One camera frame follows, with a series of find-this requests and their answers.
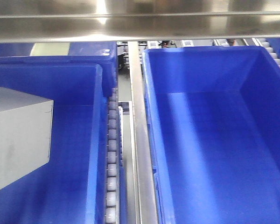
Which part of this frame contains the gray hollow base block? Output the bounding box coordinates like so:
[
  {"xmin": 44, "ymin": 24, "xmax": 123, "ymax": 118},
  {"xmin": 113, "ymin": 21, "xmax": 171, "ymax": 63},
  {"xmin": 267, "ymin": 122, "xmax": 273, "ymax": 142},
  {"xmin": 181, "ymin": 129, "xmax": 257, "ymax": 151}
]
[{"xmin": 0, "ymin": 87, "xmax": 54, "ymax": 190}]

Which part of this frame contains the blue neighbour bin right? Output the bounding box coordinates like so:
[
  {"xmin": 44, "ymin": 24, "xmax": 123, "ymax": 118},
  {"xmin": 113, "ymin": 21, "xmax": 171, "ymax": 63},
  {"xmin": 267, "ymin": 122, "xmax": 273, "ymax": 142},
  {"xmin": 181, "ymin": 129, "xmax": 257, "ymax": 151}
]
[{"xmin": 143, "ymin": 46, "xmax": 280, "ymax": 224}]

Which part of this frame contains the blue target bin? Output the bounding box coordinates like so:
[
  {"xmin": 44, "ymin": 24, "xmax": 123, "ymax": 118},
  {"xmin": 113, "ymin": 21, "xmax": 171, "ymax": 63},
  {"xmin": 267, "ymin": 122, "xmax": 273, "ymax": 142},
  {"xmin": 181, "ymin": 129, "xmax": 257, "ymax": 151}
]
[{"xmin": 0, "ymin": 63, "xmax": 107, "ymax": 224}]

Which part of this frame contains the white roller conveyor track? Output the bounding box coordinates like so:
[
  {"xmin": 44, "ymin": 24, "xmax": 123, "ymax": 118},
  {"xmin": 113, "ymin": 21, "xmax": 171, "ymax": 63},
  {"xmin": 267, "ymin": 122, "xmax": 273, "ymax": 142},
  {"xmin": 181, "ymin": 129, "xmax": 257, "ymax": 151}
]
[{"xmin": 105, "ymin": 88, "xmax": 119, "ymax": 224}]

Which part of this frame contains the steel shelf beam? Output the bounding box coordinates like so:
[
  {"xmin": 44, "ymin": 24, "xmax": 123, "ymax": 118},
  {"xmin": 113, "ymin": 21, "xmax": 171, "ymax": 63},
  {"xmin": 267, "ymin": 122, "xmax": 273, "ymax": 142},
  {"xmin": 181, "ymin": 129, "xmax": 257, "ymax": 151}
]
[{"xmin": 0, "ymin": 0, "xmax": 280, "ymax": 43}]

